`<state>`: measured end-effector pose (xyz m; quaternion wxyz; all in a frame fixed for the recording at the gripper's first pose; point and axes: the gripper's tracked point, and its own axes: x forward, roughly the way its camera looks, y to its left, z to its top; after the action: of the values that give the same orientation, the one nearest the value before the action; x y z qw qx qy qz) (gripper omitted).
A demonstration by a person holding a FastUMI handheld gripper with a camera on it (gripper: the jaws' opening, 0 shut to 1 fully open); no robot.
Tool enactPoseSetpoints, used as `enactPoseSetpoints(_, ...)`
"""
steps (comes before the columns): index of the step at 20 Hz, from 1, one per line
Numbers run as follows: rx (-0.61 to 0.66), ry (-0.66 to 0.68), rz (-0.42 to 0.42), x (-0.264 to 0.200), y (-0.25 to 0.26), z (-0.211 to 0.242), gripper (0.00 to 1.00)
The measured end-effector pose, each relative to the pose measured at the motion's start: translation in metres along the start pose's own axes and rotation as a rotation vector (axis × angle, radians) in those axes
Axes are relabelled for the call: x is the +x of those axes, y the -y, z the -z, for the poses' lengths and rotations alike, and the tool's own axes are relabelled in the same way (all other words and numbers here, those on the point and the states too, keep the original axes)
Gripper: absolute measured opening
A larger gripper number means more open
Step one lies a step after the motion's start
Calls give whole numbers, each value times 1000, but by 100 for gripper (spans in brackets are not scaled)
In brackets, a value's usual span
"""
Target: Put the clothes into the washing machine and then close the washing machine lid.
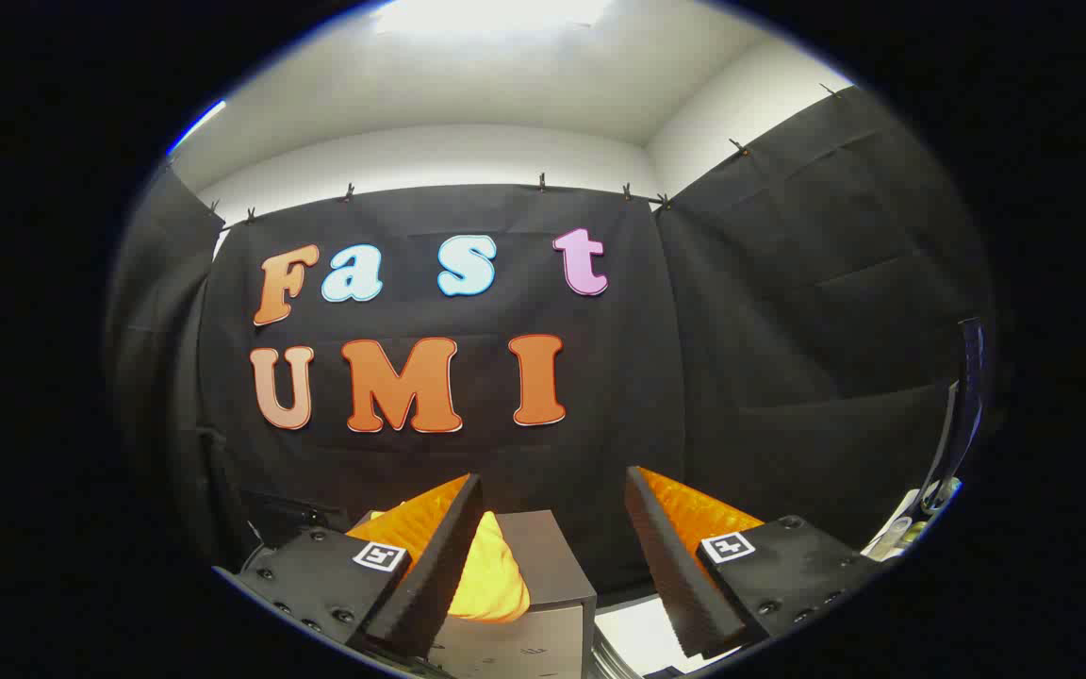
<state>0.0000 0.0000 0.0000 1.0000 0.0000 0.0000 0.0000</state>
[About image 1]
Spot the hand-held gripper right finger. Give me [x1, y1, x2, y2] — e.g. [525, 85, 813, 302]
[625, 466, 885, 661]

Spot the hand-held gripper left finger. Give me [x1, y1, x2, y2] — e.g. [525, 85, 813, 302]
[213, 473, 485, 661]

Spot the orange buttoned shirt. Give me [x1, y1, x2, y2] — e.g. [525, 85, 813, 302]
[449, 512, 532, 624]

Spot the grey box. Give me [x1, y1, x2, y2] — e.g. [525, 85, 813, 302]
[350, 509, 599, 679]

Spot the black backdrop cloth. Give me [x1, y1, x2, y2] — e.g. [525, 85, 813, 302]
[102, 85, 995, 604]

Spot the white plastic item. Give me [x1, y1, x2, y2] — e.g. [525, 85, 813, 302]
[862, 479, 963, 563]

